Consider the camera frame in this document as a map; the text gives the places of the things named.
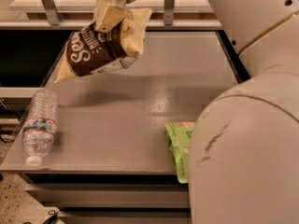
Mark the green coconut crunch bag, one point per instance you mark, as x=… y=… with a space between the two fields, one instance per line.
x=179 y=136

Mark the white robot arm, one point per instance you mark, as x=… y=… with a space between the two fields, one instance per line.
x=244 y=152

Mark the grey drawer cabinet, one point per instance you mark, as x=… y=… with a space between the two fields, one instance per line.
x=112 y=198

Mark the brown chip bag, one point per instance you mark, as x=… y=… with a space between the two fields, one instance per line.
x=89 y=52

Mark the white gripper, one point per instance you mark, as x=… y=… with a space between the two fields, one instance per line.
x=108 y=16

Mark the clear plastic water bottle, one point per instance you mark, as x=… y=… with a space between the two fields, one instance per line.
x=39 y=128

